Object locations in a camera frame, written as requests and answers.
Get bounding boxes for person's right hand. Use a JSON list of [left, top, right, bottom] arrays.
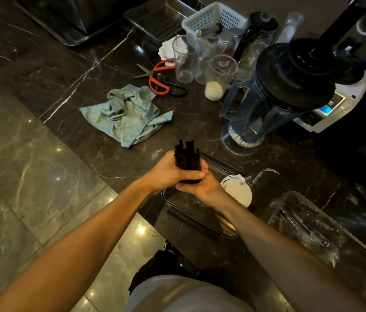
[[175, 158, 232, 210]]

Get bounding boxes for person's left hand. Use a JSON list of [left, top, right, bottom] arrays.
[[140, 150, 206, 195]]

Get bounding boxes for bundle of black straws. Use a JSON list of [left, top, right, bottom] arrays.
[[174, 139, 202, 185]]

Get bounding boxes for person's right forearm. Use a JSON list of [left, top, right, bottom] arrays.
[[216, 195, 366, 312]]

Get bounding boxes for person's left forearm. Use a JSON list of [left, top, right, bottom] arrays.
[[0, 179, 155, 312]]

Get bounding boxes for clear rectangular container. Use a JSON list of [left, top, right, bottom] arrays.
[[162, 152, 245, 239]]

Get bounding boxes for white lidded pitcher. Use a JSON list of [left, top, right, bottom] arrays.
[[220, 168, 280, 208]]

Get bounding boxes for person's black trousers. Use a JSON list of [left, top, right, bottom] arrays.
[[128, 242, 203, 295]]

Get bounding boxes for grey-green cloth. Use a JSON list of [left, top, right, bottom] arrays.
[[80, 84, 174, 148]]

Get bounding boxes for clear measuring cup white powder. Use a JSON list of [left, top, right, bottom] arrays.
[[204, 54, 239, 102]]

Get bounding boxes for person's white shirt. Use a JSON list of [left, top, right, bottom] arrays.
[[124, 275, 256, 312]]

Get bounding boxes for clear plastic cup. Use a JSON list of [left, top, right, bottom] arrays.
[[195, 35, 226, 85], [172, 34, 200, 84]]

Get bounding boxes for clear blender jug black lid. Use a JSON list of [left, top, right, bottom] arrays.
[[219, 38, 338, 156]]

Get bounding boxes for crumpled white paper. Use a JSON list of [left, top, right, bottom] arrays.
[[158, 36, 188, 67]]

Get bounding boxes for clear container with plastic wrap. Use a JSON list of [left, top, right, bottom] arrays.
[[266, 191, 366, 299]]

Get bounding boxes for black-lidded bottle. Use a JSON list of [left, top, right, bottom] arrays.
[[233, 11, 279, 62]]

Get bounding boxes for white plastic basket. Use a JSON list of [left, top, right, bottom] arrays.
[[182, 2, 248, 41]]

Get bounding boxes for clear rectangular tray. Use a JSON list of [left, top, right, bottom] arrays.
[[124, 0, 198, 41]]

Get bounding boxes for white blender base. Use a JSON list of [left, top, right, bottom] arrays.
[[293, 50, 366, 133]]

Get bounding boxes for clear glass bottle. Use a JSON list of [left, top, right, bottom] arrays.
[[274, 11, 304, 45]]

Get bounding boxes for steel tray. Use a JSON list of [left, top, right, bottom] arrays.
[[13, 0, 157, 47]]

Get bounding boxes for black blender tamper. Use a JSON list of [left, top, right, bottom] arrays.
[[313, 0, 366, 55]]

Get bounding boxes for red-handled scissors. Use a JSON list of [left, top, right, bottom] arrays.
[[133, 59, 176, 95]]

